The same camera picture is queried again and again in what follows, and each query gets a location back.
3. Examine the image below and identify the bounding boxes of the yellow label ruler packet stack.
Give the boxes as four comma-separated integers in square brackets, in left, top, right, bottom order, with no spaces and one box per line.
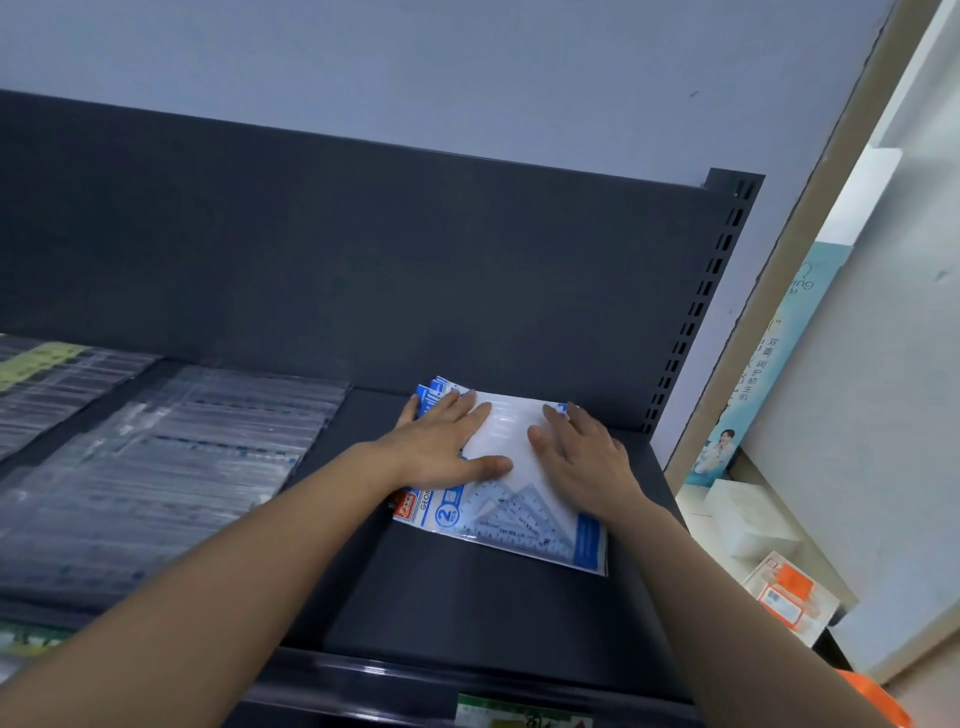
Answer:
[0,333,163,463]

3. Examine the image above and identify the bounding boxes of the orange and white box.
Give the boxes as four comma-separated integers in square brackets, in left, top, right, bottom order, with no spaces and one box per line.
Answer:
[741,550,843,651]

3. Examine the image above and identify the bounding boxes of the teal poster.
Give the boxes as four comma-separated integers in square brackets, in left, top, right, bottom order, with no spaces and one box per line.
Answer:
[684,240,858,490]

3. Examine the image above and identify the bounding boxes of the person's right forearm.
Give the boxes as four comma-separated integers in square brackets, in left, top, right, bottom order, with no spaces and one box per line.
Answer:
[598,495,895,728]

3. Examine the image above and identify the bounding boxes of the person's left hand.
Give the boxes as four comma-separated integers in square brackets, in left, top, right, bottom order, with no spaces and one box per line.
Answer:
[371,388,516,494]

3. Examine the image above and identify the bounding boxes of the dark grey shelf unit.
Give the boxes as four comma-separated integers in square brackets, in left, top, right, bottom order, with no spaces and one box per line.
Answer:
[0,88,766,728]

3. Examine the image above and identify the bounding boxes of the person's right hand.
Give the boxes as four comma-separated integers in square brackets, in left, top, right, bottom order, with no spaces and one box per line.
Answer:
[526,402,649,527]

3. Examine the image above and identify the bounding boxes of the orange plastic object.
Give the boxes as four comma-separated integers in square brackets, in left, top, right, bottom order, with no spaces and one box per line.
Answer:
[835,669,918,728]

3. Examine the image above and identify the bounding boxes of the green shelf price label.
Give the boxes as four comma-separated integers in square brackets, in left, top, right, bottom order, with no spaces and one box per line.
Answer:
[0,621,75,663]
[455,693,595,728]

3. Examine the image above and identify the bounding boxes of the person's left forearm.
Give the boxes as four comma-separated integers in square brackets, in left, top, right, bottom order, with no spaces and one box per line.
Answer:
[0,441,408,728]

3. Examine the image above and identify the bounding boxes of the stack of blue geometry set packets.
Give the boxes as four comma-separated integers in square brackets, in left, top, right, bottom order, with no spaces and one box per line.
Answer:
[390,376,609,578]

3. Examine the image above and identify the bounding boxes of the stack of clear ruler packets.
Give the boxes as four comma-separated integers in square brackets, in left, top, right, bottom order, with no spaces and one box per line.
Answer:
[0,363,351,610]

